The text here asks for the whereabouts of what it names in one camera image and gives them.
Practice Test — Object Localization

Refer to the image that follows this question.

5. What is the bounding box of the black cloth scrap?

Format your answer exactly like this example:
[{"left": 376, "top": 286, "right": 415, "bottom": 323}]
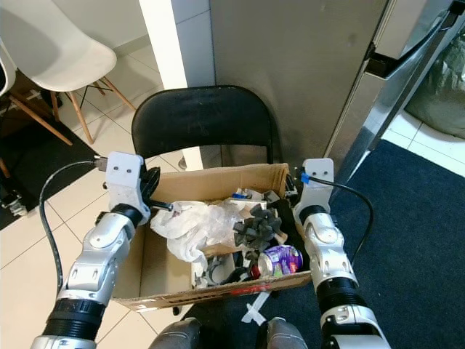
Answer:
[{"left": 269, "top": 200, "right": 310, "bottom": 252}]

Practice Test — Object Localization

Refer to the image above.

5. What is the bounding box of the white blue packaging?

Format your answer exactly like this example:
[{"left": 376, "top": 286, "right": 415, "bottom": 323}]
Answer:
[{"left": 229, "top": 188, "right": 281, "bottom": 206}]

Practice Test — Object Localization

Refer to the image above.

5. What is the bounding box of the dark grey spiky foam piece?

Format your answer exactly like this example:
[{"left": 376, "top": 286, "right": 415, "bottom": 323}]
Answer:
[{"left": 232, "top": 205, "right": 284, "bottom": 252}]

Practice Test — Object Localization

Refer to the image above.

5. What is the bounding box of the crumpled white plastic bag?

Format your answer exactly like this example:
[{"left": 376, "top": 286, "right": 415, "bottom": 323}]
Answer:
[{"left": 151, "top": 200, "right": 244, "bottom": 267}]

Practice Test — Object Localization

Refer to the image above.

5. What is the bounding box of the brown cardboard box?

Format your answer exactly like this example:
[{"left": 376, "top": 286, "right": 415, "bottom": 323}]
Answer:
[{"left": 113, "top": 163, "right": 313, "bottom": 313}]

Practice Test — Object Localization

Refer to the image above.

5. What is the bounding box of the purple drink can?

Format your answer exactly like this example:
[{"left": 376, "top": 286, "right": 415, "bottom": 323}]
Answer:
[{"left": 256, "top": 244, "right": 304, "bottom": 278}]

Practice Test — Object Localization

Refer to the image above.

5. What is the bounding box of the black folding chair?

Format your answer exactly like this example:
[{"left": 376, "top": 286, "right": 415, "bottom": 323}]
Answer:
[{"left": 132, "top": 86, "right": 282, "bottom": 172}]

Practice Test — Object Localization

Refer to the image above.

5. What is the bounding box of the white grey plastic part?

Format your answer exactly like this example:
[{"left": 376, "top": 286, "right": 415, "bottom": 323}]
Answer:
[{"left": 192, "top": 251, "right": 251, "bottom": 286}]

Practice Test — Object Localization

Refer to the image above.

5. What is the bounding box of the black floor mat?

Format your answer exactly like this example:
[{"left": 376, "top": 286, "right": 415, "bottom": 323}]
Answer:
[{"left": 0, "top": 109, "right": 100, "bottom": 228}]

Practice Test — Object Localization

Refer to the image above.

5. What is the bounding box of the stainless steel refrigerator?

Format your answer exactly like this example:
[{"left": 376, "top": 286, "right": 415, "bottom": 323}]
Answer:
[{"left": 209, "top": 0, "right": 465, "bottom": 184}]

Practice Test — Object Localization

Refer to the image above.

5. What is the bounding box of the white floor tape cross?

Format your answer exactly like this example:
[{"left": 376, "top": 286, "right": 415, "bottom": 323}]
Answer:
[{"left": 243, "top": 294, "right": 270, "bottom": 327}]

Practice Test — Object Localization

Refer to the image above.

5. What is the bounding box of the white chair with wooden legs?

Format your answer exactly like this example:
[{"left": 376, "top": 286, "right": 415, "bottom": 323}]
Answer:
[
  {"left": 4, "top": 0, "right": 137, "bottom": 144},
  {"left": 0, "top": 44, "right": 75, "bottom": 146}
]

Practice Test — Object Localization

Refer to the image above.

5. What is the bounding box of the black caster wheel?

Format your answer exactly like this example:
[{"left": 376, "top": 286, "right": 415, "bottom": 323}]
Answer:
[{"left": 3, "top": 190, "right": 24, "bottom": 217}]

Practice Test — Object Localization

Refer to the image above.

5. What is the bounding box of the grey right robot leg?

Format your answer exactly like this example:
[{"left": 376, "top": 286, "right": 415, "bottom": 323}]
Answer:
[{"left": 264, "top": 318, "right": 310, "bottom": 349}]

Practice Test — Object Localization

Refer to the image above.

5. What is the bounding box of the grey robot leg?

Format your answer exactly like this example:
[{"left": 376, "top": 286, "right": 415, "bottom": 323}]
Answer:
[
  {"left": 264, "top": 318, "right": 310, "bottom": 349},
  {"left": 149, "top": 318, "right": 209, "bottom": 349}
]

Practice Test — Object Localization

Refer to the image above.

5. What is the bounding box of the dark blue carpet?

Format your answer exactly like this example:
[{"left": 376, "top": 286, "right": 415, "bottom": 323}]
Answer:
[{"left": 180, "top": 138, "right": 465, "bottom": 349}]

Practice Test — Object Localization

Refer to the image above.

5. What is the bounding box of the grey left robot leg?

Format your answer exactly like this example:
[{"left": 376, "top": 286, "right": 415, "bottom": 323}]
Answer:
[{"left": 149, "top": 318, "right": 209, "bottom": 349}]

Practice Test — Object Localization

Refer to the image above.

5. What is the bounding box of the grey green garbage bag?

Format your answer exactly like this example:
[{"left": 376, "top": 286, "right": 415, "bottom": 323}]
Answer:
[{"left": 403, "top": 44, "right": 465, "bottom": 140}]

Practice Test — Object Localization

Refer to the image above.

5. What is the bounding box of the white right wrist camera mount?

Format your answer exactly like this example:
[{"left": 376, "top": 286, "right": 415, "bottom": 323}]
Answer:
[{"left": 298, "top": 158, "right": 335, "bottom": 213}]

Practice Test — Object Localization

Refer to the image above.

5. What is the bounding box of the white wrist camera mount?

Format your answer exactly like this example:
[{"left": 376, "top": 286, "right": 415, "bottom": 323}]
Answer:
[
  {"left": 298, "top": 158, "right": 335, "bottom": 213},
  {"left": 105, "top": 153, "right": 147, "bottom": 212}
]

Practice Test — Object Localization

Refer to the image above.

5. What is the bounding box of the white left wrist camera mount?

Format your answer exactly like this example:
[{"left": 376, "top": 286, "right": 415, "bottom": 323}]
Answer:
[{"left": 105, "top": 153, "right": 147, "bottom": 212}]

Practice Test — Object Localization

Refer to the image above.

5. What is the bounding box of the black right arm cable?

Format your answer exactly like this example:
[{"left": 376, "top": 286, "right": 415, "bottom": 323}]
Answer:
[{"left": 302, "top": 173, "right": 376, "bottom": 264}]

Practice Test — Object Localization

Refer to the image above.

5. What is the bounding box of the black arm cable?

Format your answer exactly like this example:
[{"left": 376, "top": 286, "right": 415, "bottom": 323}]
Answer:
[
  {"left": 302, "top": 173, "right": 376, "bottom": 264},
  {"left": 38, "top": 160, "right": 110, "bottom": 283}
]

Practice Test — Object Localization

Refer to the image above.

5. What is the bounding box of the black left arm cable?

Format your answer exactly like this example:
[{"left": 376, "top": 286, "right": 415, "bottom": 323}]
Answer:
[{"left": 38, "top": 160, "right": 110, "bottom": 283}]

